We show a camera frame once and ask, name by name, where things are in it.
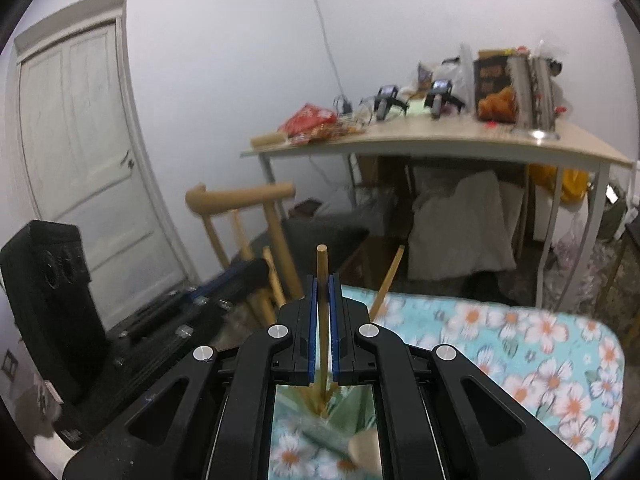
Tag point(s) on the bundle of wooden chopsticks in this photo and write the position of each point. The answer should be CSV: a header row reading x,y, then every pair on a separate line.
x,y
387,285

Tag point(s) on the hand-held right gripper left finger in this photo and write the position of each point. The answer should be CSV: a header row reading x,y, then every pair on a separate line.
x,y
314,330

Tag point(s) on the dark snack box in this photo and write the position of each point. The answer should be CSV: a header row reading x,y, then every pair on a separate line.
x,y
495,85

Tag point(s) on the blue floral tablecloth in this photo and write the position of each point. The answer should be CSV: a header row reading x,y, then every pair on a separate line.
x,y
525,360

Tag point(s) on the white door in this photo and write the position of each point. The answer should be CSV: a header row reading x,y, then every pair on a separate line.
x,y
85,135

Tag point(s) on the single wooden chopstick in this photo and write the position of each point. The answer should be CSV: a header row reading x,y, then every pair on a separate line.
x,y
323,265

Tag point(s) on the wooden rolling pin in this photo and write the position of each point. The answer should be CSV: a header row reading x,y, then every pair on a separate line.
x,y
270,140

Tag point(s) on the black device on desk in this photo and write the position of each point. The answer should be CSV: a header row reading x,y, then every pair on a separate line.
x,y
440,95
387,100

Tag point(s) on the wood-top desk white legs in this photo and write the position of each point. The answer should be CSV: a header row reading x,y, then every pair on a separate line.
x,y
450,137

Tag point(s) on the beige plastic ladle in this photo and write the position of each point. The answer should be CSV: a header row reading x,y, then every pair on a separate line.
x,y
367,452

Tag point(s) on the yellow plastic bag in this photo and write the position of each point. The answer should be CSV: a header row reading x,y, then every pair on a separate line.
x,y
572,182

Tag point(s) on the steel cylindrical container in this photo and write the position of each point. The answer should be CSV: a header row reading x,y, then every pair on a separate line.
x,y
532,95

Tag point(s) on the white sack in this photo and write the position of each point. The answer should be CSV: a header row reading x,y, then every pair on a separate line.
x,y
460,225

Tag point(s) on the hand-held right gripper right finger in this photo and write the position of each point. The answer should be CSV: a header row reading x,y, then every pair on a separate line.
x,y
334,330

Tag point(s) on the red snack packet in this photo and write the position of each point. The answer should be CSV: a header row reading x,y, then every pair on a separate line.
x,y
307,117

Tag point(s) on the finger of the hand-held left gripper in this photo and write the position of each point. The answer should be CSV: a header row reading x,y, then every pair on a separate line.
x,y
230,280

